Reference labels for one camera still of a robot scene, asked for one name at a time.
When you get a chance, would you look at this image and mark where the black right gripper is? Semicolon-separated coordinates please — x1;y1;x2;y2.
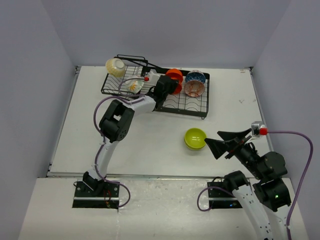
204;127;265;179

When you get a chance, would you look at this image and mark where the orange bowl front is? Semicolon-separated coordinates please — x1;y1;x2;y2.
172;79;182;95

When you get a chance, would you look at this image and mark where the orange bowl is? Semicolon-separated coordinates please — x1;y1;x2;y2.
172;79;182;95
165;68;183;82

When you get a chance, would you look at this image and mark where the lime green bowl front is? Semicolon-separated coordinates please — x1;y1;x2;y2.
184;128;207;145

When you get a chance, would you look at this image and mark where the lime green bowl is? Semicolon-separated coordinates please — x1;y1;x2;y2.
184;142;206;151
184;128;207;145

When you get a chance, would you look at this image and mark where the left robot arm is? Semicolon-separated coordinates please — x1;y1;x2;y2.
82;75;180;197

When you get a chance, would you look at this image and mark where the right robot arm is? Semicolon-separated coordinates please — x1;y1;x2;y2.
204;129;292;240

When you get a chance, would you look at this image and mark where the red patterned bowl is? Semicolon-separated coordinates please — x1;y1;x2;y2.
184;80;205;97

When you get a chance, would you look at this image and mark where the white floral bowl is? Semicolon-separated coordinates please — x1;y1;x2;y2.
124;77;145;94

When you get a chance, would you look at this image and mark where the blue patterned bowl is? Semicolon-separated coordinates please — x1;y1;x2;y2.
185;70;206;84

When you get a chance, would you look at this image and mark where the yellow checkered white bowl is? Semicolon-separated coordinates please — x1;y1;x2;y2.
105;57;126;78

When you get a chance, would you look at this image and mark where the black wire dish rack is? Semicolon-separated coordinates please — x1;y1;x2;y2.
101;54;210;119

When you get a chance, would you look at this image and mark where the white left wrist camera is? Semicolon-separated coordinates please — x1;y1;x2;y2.
147;70;163;84

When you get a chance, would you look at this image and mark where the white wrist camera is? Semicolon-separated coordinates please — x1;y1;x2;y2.
251;121;266;138
147;70;163;84

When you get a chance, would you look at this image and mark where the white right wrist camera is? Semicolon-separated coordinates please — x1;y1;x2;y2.
251;121;266;138

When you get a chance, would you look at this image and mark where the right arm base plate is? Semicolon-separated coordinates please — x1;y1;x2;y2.
207;177;242;209

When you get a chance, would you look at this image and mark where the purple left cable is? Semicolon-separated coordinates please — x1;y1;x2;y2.
92;76;150;208

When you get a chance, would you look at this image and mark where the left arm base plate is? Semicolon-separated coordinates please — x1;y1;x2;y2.
72;181;120;210

